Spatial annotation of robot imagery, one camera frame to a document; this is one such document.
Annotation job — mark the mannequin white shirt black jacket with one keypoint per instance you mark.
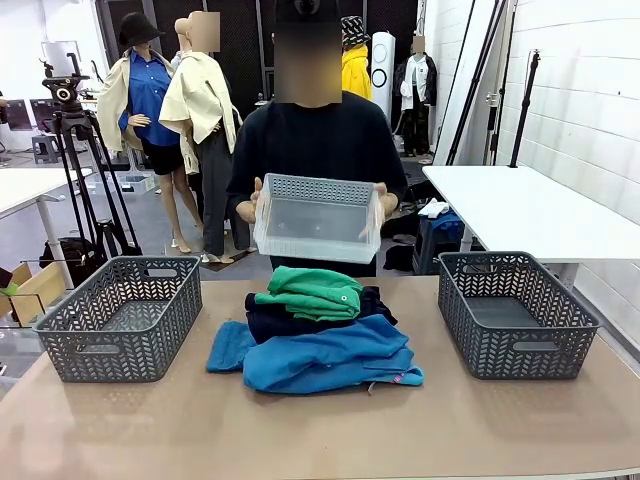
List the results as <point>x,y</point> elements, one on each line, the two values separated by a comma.
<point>416,80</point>

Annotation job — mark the gray woven plastic basket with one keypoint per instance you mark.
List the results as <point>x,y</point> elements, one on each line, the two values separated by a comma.
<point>120,320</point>
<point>515,320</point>

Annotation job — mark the black camera tripod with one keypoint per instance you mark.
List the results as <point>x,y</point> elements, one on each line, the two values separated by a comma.
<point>64,92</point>

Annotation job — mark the navy blue garment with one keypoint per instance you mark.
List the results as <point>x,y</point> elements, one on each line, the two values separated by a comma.
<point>280,327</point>

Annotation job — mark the large white table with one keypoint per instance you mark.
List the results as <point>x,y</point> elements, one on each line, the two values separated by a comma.
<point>525,210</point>

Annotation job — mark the black bag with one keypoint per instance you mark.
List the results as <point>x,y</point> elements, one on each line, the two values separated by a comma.
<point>75,255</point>

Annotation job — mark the small white table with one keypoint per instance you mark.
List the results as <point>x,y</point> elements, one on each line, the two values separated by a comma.
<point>25,187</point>

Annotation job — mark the mannequin with cream jacket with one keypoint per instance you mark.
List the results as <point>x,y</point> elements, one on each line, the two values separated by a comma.
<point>200,100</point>

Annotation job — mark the person in black t-shirt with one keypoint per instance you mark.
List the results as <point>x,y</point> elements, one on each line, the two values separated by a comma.
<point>320,145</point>

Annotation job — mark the gray stool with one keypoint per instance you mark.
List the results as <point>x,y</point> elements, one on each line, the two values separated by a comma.
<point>46,149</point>

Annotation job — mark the dark stool with clothes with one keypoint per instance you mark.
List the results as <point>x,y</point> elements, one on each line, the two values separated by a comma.
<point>440,230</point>

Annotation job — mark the blue shorts with pink label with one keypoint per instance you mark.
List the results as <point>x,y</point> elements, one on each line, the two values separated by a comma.
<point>325,380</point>

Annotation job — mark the clear plastic basket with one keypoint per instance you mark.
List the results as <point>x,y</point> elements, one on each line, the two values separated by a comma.
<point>315,225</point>

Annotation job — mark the black light stand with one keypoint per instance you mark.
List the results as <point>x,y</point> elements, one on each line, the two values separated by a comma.
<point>477,75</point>

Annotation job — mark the mannequin with yellow hoodie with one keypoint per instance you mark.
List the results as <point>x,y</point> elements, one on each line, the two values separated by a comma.
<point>356,75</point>

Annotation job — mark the cardboard box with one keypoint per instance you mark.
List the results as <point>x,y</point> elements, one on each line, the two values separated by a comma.
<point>37,292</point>

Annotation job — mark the light blue polo shirt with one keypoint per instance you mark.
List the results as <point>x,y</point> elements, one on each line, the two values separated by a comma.
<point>230,350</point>

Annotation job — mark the person's left forearm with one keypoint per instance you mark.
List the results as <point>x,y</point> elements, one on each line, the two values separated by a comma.
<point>392,202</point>

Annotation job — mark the person's left hand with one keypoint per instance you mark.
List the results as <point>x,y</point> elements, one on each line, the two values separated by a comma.
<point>382,197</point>

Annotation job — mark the green garment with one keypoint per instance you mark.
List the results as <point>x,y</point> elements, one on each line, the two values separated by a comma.
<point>310,295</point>

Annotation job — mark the white tower air conditioner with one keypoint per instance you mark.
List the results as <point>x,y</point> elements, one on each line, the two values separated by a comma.
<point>383,75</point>

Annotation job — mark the black pole stand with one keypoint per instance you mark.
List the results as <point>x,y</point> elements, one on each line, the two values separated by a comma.
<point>525,105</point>

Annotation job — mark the mannequin blue shirt black hat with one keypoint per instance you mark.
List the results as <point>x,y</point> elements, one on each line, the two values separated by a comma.
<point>147,95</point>

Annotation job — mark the person's right hand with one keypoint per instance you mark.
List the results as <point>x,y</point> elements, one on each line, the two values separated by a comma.
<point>255,202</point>

